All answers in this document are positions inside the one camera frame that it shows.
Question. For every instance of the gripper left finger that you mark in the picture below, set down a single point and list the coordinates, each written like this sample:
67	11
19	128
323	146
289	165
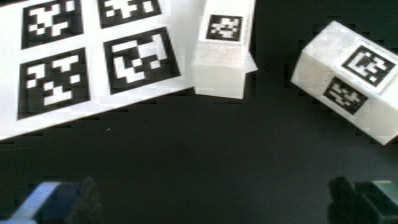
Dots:
62	203

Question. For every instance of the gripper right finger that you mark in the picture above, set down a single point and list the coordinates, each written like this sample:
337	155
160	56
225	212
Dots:
364	202

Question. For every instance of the white leg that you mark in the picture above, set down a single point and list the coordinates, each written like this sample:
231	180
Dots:
346	75
222	60

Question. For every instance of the white fiducial marker sheet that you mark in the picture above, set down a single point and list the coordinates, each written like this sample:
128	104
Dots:
94	54

